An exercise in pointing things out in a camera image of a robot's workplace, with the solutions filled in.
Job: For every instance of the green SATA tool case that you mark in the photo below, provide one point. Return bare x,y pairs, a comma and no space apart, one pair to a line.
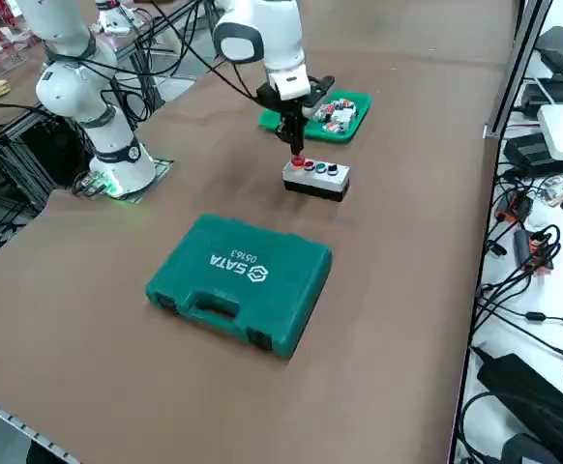
223,299

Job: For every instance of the white four-button control box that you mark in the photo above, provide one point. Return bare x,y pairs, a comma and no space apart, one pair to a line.
317,181

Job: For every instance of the aluminium frame post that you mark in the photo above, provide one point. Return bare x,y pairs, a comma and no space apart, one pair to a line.
518,72

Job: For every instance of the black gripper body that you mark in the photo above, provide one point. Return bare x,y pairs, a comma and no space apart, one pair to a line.
268,96

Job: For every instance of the aluminium table edge rail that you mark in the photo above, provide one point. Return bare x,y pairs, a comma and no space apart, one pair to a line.
15,423

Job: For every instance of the grey switch box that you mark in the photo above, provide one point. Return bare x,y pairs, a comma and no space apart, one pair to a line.
324,112

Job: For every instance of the green plastic tray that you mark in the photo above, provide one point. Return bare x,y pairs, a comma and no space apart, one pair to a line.
354,130

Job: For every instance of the red emergency stop button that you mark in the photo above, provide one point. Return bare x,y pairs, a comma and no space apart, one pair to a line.
297,162

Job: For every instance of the orange black plug cluster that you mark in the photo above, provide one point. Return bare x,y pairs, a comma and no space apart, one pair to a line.
540,251

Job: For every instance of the aluminium side frame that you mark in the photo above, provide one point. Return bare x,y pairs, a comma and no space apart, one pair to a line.
1,145

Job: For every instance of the orange white pushbutton block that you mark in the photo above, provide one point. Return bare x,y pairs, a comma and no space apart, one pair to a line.
331,127

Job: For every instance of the black power adapter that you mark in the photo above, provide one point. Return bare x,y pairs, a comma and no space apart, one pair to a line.
528,147

